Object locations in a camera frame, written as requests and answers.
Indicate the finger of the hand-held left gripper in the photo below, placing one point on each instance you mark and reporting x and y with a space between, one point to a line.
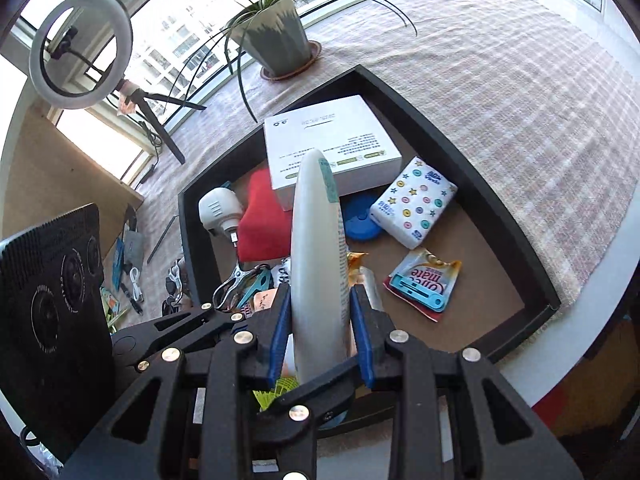
220 317
310 400

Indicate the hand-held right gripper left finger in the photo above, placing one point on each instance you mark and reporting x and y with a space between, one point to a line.
278 330

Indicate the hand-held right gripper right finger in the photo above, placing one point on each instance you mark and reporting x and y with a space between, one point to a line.
361 340

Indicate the yellow-green shuttlecock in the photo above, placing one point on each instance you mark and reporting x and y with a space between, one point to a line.
275 392

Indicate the large metal clip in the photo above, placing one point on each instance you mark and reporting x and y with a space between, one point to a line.
235 282

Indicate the teal clothes peg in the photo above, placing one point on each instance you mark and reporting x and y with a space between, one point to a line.
257 287

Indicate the silver-white packet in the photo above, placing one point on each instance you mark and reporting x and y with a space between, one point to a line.
282 270

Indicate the blue plastic clip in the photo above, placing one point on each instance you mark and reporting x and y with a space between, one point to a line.
417 292

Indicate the white lotion tube blue cap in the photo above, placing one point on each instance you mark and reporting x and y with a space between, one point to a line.
320 260

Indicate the red white coffee sachet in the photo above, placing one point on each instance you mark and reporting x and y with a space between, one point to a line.
430 265

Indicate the red cloth pouch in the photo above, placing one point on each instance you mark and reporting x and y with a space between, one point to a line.
265 225

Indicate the white plug adapter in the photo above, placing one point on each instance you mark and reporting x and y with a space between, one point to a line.
217 210

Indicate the blue round plastic item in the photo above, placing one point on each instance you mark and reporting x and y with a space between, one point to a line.
360 220

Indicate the black framed tray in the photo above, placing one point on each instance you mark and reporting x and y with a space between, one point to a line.
490 280

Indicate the white star print tissue pack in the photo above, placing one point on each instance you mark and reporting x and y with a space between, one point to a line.
415 200

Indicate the white cardboard box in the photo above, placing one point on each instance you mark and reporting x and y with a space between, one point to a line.
330 130

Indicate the orange teal patterned case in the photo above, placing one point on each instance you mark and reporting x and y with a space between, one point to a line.
112 310

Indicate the orange snack packet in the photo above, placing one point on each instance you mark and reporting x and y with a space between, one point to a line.
356 259

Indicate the blue card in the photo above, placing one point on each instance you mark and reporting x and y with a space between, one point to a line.
118 260

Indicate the thin black stick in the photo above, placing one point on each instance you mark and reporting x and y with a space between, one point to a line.
162 240

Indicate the grey foil pouch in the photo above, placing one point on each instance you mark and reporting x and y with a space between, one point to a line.
132 247

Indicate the wooden back board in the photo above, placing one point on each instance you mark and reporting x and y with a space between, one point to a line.
60 175

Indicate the black tripod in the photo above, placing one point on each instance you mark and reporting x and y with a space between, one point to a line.
160 130

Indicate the checked tablecloth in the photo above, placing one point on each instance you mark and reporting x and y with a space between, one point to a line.
500 110

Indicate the potted spider plant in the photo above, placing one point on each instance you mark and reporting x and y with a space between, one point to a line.
275 35

